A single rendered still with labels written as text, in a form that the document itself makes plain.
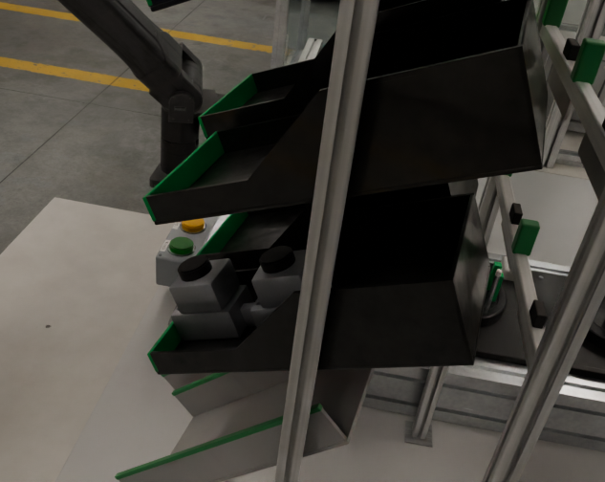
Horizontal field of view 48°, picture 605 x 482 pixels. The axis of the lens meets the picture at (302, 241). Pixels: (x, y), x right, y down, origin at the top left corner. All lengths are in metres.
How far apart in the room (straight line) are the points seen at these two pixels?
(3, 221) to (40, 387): 2.00
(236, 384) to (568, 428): 0.53
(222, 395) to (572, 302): 0.46
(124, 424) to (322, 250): 0.63
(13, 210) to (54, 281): 1.85
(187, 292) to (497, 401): 0.58
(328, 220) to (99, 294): 0.84
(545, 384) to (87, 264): 0.96
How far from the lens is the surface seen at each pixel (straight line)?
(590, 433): 1.12
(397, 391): 1.04
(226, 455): 0.66
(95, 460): 0.99
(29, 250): 1.36
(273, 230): 0.77
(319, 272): 0.45
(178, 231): 1.21
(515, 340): 1.09
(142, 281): 1.26
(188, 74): 0.97
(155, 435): 1.01
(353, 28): 0.38
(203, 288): 0.60
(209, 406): 0.83
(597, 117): 0.50
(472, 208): 0.56
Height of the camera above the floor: 1.64
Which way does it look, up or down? 34 degrees down
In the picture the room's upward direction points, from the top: 7 degrees clockwise
